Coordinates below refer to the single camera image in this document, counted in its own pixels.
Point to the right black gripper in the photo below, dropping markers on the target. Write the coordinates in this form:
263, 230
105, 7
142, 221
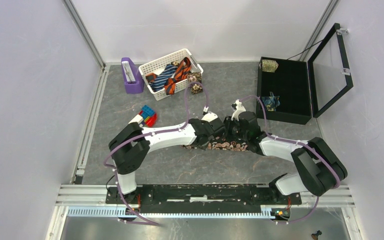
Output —
228, 123

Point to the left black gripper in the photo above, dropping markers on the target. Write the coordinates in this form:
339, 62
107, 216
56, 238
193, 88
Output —
204, 147

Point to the black pink floral tie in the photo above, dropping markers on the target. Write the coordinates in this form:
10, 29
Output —
219, 143

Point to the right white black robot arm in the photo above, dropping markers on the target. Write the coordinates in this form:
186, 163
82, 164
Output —
318, 168

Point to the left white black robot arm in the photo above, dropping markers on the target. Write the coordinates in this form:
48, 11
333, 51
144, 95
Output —
130, 147

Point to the blue patterned rolled tie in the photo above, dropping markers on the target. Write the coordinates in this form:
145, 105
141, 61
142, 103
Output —
271, 102

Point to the brown floral tie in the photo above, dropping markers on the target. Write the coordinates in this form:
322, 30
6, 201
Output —
195, 77

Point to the white plastic basket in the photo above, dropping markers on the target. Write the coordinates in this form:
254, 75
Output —
157, 66

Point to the colourful toy block stack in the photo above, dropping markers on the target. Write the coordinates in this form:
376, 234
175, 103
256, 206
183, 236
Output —
147, 117

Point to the orange navy striped tie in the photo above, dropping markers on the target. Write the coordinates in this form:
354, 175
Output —
180, 74

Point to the gold rolled tie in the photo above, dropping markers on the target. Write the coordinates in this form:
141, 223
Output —
269, 65

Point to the navy white striped tie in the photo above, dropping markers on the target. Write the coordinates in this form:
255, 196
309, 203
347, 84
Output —
158, 81

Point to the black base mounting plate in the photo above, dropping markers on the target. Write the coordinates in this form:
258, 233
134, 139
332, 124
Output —
207, 198

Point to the black tie display box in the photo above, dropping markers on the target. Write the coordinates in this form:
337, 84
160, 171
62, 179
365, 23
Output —
308, 88

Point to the purple metronome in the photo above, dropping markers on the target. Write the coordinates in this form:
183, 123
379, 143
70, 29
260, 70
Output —
133, 80

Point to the small black floor object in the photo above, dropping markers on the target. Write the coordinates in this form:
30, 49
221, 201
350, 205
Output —
315, 236

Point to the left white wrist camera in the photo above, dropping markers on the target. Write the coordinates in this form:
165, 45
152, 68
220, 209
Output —
208, 116

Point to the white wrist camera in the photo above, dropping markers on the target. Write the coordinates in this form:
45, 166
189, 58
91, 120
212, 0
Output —
208, 116
238, 108

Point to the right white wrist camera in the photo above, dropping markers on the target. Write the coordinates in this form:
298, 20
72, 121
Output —
238, 108

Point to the white slotted cable duct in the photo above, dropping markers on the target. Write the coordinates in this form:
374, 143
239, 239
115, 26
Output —
120, 211

